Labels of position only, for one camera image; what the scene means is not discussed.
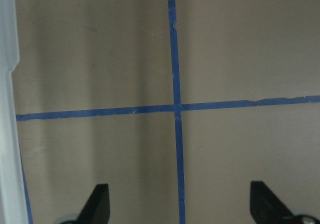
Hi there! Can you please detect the clear plastic box lid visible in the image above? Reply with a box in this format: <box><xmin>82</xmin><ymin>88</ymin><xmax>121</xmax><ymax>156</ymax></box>
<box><xmin>0</xmin><ymin>0</ymin><xmax>29</xmax><ymax>224</ymax></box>

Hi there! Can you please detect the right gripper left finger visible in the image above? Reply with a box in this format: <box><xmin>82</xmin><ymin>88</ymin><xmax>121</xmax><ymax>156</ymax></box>
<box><xmin>61</xmin><ymin>183</ymin><xmax>111</xmax><ymax>224</ymax></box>

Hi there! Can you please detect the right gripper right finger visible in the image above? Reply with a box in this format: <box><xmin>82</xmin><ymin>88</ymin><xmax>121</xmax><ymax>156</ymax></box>
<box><xmin>249</xmin><ymin>181</ymin><xmax>320</xmax><ymax>224</ymax></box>

